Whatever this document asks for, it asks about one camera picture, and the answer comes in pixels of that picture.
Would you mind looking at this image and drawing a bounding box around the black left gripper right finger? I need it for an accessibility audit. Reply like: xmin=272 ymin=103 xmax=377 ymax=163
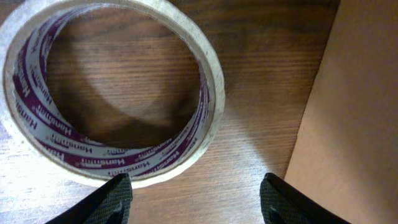
xmin=259 ymin=172 xmax=348 ymax=224

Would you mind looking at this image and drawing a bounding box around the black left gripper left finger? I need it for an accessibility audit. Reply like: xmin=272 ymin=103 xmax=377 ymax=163
xmin=49 ymin=174 xmax=133 ymax=224

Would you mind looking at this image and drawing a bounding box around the beige masking tape roll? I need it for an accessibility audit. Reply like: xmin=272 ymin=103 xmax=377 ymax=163
xmin=1 ymin=0 xmax=225 ymax=189

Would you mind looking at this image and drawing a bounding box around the brown cardboard box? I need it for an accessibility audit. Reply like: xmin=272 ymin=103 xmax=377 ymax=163
xmin=285 ymin=0 xmax=397 ymax=223

